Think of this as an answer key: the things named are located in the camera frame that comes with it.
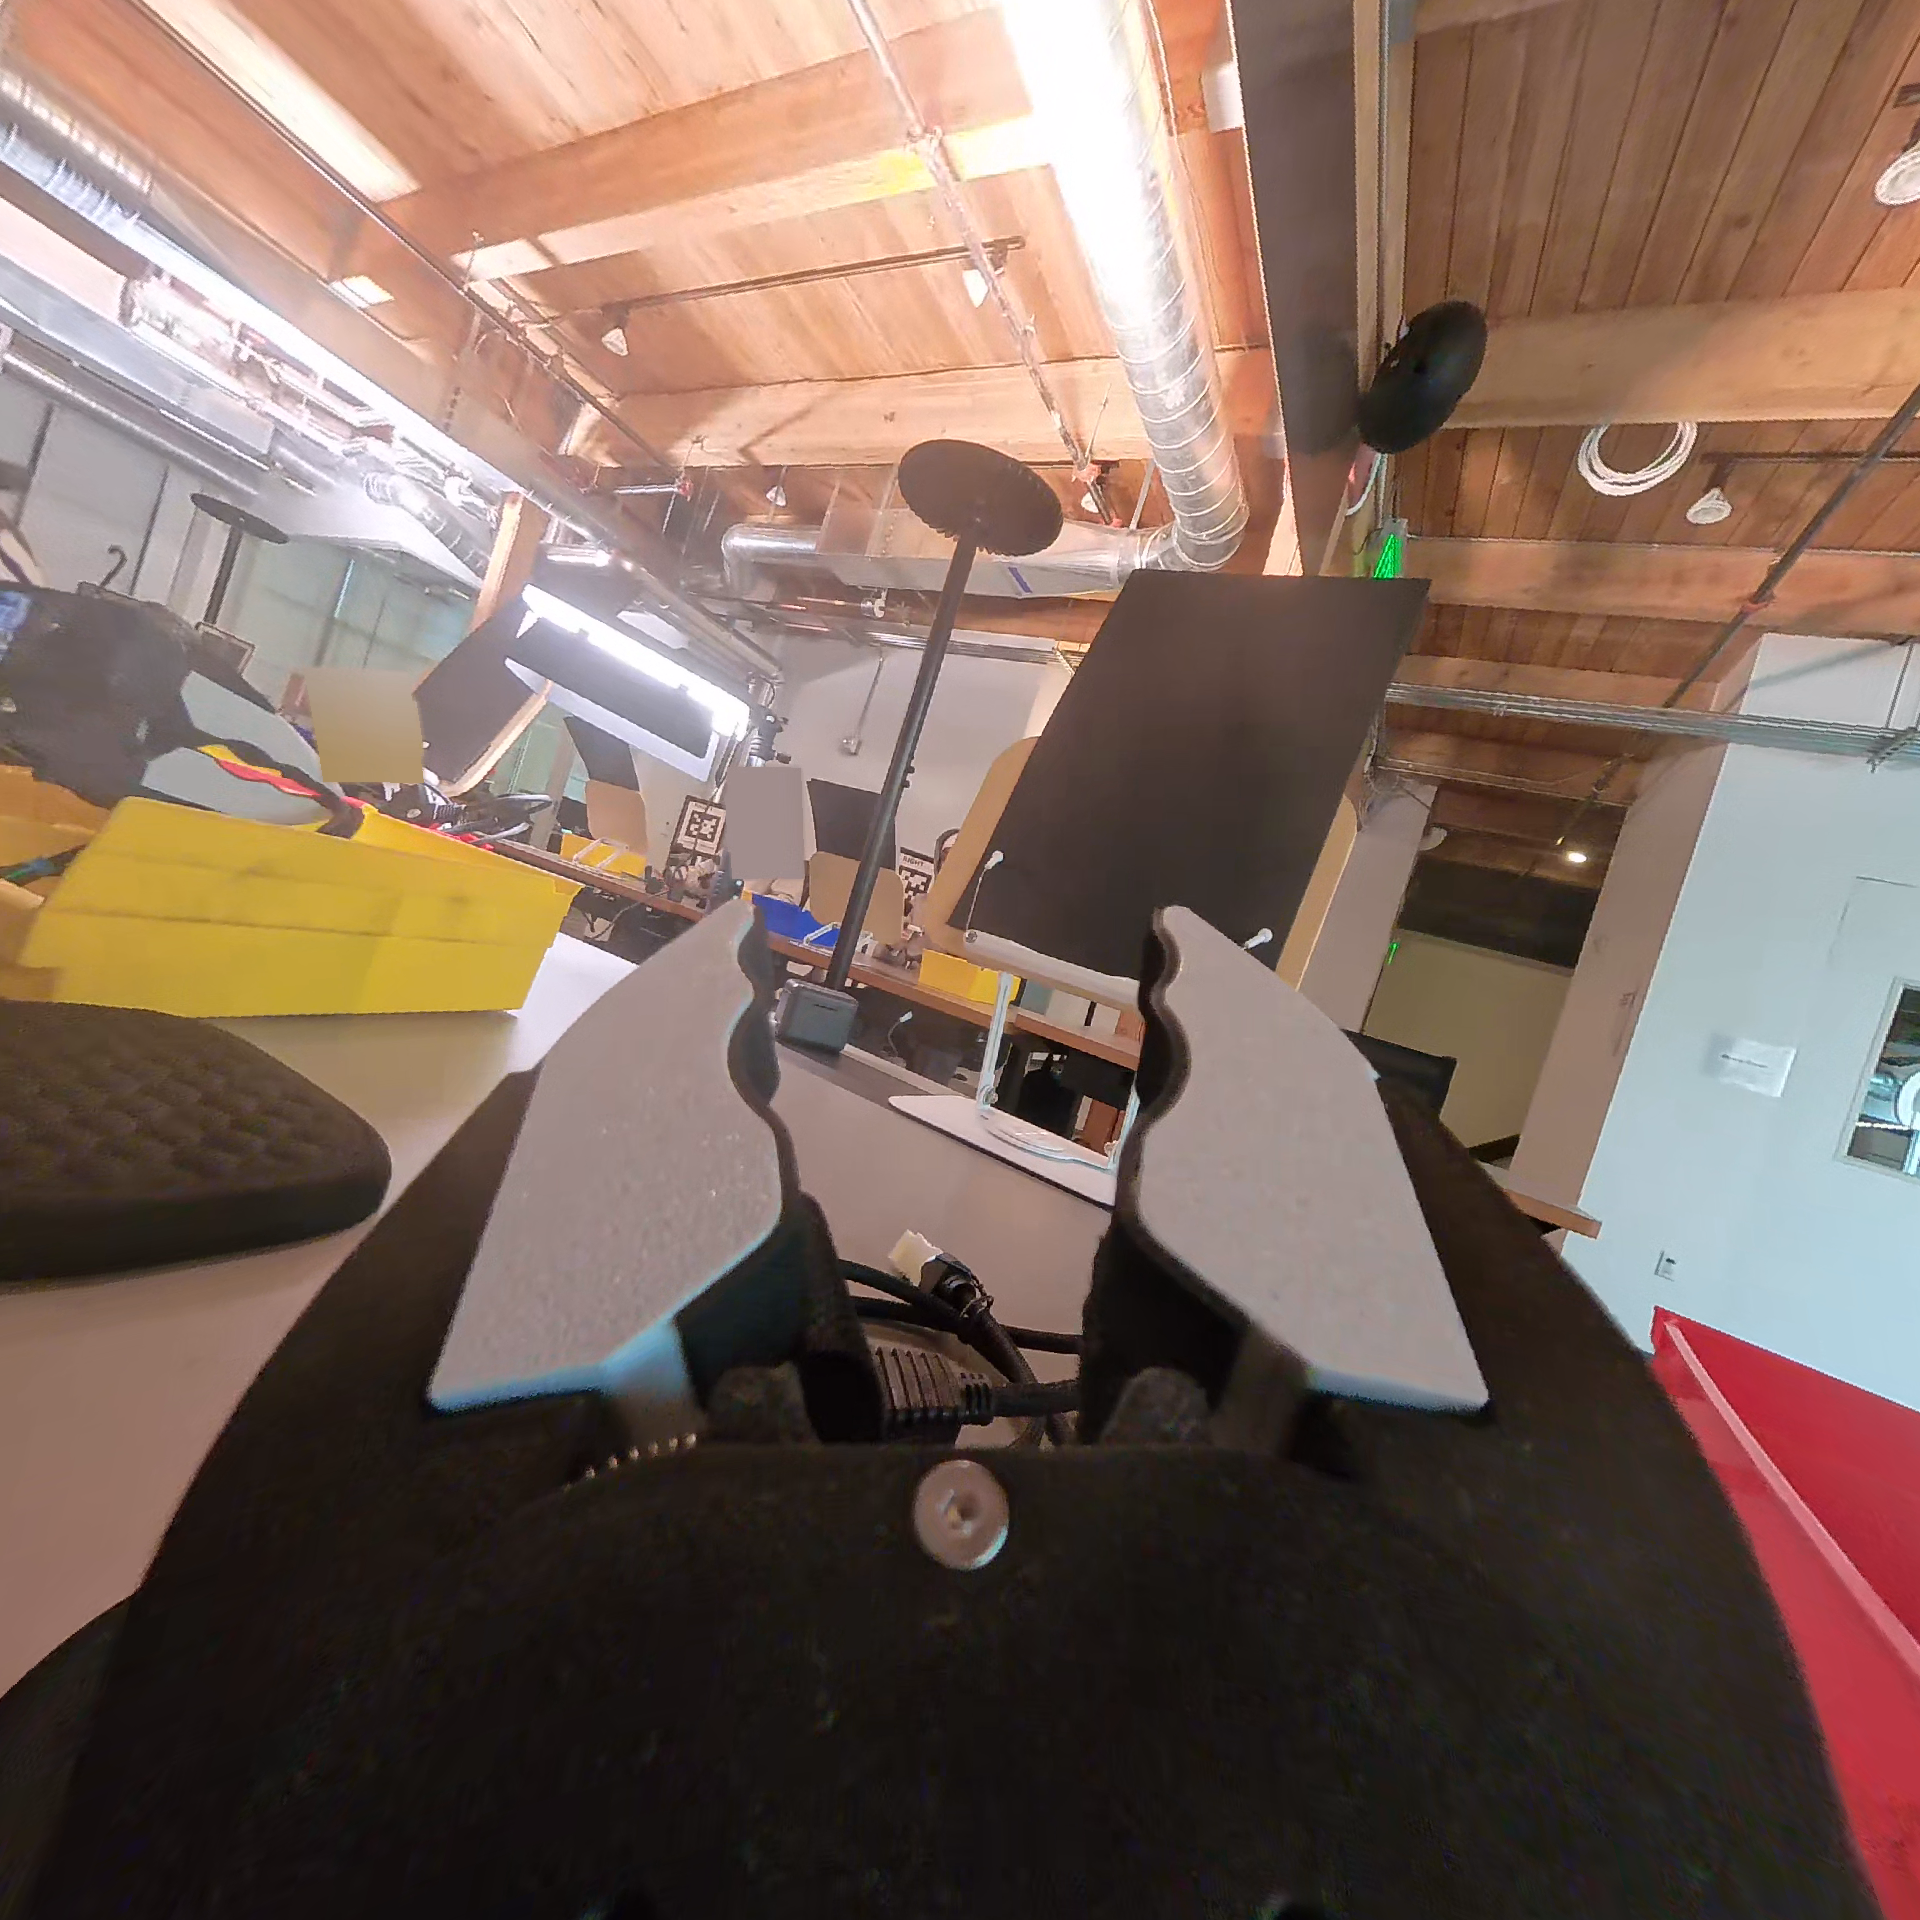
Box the white cable coil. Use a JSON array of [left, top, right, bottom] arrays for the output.
[[1574, 421, 1701, 500]]

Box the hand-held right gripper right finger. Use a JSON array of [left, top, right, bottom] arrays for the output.
[[1083, 903, 1493, 1445]]

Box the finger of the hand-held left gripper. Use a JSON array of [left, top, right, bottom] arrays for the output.
[[139, 673, 329, 825]]

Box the black ceiling dome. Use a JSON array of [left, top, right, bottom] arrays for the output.
[[1358, 299, 1490, 458]]

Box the silver rectangular duct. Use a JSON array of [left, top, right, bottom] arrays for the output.
[[721, 516, 1190, 597]]

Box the red plastic bin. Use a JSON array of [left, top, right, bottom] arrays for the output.
[[1649, 1305, 1920, 1920]]

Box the black rectangular panel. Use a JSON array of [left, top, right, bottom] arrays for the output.
[[943, 570, 1430, 986]]

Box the black ceiling baffle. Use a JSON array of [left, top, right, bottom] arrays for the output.
[[1227, 0, 1366, 458]]

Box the silver round air duct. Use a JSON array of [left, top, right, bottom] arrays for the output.
[[997, 0, 1254, 576]]

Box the black pole disc stand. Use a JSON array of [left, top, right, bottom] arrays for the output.
[[772, 439, 1067, 1056], [188, 496, 291, 633]]

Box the black ribbed plug cable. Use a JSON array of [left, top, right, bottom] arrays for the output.
[[833, 1257, 1086, 1445]]

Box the red black twisted wire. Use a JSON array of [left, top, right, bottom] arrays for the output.
[[195, 748, 373, 842]]

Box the yellow plastic bin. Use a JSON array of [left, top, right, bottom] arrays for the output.
[[18, 796, 583, 1020], [0, 765, 114, 962]]

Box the white capped cable connector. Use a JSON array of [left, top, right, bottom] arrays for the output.
[[884, 1228, 999, 1328]]

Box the wall window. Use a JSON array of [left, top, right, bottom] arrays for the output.
[[1837, 984, 1920, 1175]]

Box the black mesh pad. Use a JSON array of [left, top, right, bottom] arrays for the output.
[[0, 999, 395, 1287]]

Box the black light flag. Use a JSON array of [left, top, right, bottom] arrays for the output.
[[412, 593, 542, 752]]

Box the studio light panel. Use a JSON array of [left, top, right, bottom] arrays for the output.
[[503, 583, 751, 785]]

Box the long wooden workbench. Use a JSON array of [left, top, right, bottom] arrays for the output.
[[495, 839, 1143, 1069]]

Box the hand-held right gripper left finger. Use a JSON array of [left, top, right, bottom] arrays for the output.
[[423, 896, 834, 1460]]

